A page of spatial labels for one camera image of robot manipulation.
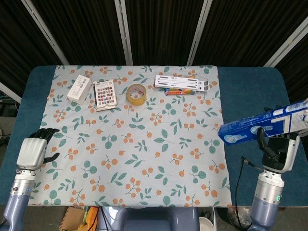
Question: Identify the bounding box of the blue grey robot torso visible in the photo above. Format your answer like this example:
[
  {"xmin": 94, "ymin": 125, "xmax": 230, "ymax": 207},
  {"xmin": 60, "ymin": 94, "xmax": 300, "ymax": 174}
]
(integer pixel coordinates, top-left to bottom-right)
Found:
[{"xmin": 96, "ymin": 206, "xmax": 200, "ymax": 231}]

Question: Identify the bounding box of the card pack with colourful squares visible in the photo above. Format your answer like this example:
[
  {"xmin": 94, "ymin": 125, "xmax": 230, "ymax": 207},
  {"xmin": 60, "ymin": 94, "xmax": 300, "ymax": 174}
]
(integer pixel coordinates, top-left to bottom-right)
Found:
[{"xmin": 93, "ymin": 80, "xmax": 118, "ymax": 112}]

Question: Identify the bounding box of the white cardboard box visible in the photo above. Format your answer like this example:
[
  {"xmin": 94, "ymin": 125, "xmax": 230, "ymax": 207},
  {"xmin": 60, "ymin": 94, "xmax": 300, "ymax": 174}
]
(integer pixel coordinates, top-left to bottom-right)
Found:
[{"xmin": 66, "ymin": 74, "xmax": 94, "ymax": 105}]

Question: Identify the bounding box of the white partition frame post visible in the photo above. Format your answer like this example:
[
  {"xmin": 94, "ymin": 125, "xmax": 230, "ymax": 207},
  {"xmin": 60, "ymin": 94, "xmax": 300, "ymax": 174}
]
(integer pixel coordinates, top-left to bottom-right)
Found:
[
  {"xmin": 0, "ymin": 81, "xmax": 22, "ymax": 104},
  {"xmin": 114, "ymin": 0, "xmax": 134, "ymax": 65},
  {"xmin": 21, "ymin": 0, "xmax": 70, "ymax": 65},
  {"xmin": 263, "ymin": 23, "xmax": 308, "ymax": 68},
  {"xmin": 186, "ymin": 0, "xmax": 212, "ymax": 65}
]

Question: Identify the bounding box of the yellow packing tape roll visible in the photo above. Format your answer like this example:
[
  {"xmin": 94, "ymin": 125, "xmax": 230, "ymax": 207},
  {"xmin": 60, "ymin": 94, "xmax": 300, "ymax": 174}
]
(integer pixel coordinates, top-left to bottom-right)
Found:
[{"xmin": 126, "ymin": 83, "xmax": 148, "ymax": 106}]

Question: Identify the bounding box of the orange blue snack packet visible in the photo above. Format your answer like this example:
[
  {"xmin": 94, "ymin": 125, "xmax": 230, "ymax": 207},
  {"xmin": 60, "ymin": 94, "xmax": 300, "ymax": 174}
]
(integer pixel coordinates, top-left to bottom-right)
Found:
[{"xmin": 164, "ymin": 87, "xmax": 195, "ymax": 96}]

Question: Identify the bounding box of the blue white toothpaste box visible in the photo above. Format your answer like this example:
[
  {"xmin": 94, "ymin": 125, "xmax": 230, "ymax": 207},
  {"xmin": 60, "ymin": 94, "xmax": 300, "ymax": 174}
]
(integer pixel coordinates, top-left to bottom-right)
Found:
[{"xmin": 218, "ymin": 98, "xmax": 308, "ymax": 147}]

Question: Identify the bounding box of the white bucket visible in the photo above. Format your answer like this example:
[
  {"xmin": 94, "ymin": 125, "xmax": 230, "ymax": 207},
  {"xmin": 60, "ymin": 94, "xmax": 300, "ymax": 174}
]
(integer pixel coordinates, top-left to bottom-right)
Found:
[{"xmin": 199, "ymin": 216, "xmax": 216, "ymax": 231}]

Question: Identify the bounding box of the right black grey robot hand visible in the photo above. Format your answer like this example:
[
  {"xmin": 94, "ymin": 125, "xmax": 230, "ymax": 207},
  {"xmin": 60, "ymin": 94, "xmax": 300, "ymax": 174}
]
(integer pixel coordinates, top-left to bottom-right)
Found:
[{"xmin": 256, "ymin": 104, "xmax": 301, "ymax": 173}]

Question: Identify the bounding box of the white folding laptop stand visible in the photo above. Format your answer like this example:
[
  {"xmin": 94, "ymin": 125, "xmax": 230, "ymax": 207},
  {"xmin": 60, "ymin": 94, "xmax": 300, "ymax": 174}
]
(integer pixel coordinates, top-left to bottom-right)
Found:
[{"xmin": 154, "ymin": 75, "xmax": 210, "ymax": 92}]

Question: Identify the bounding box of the left black grey robot hand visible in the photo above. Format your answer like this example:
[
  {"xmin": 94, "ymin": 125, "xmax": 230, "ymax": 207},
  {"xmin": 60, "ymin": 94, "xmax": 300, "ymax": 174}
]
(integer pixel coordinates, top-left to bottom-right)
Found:
[{"xmin": 16, "ymin": 128, "xmax": 60, "ymax": 171}]

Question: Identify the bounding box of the black cable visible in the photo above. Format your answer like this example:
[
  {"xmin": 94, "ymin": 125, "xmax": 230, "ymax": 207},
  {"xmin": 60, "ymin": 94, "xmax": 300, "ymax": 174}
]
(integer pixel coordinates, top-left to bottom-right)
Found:
[{"xmin": 236, "ymin": 156, "xmax": 265, "ymax": 231}]

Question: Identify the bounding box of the floral fruit print tablecloth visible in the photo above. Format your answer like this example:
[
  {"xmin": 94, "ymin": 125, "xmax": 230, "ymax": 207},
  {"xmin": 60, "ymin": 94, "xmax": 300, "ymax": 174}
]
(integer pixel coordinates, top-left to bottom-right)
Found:
[{"xmin": 28, "ymin": 64, "xmax": 233, "ymax": 209}]

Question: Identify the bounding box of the orange plastic bag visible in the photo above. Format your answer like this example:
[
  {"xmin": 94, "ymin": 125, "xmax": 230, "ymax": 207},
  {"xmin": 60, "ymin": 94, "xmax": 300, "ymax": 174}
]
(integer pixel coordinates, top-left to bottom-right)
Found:
[{"xmin": 80, "ymin": 206, "xmax": 99, "ymax": 231}]

